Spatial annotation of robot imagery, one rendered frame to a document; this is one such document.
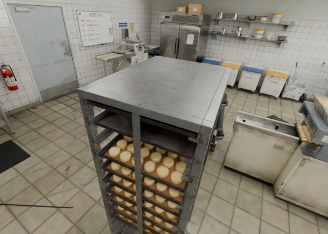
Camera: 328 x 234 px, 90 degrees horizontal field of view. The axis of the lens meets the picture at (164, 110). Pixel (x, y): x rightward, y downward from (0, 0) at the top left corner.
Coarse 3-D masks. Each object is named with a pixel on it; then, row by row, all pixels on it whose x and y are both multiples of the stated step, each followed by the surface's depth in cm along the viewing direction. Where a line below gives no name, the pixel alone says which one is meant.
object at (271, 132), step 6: (240, 126) 216; (246, 126) 212; (252, 126) 208; (258, 126) 208; (264, 132) 205; (270, 132) 202; (276, 132) 198; (282, 138) 198; (288, 138) 195; (294, 138) 192
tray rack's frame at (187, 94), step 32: (160, 64) 91; (192, 64) 95; (96, 96) 56; (128, 96) 56; (160, 96) 57; (192, 96) 59; (96, 128) 69; (192, 128) 46; (96, 160) 76; (192, 192) 58
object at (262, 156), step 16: (240, 128) 216; (272, 128) 215; (240, 144) 226; (256, 144) 216; (272, 144) 206; (288, 144) 197; (240, 160) 238; (256, 160) 226; (272, 160) 215; (256, 176) 238; (272, 176) 226
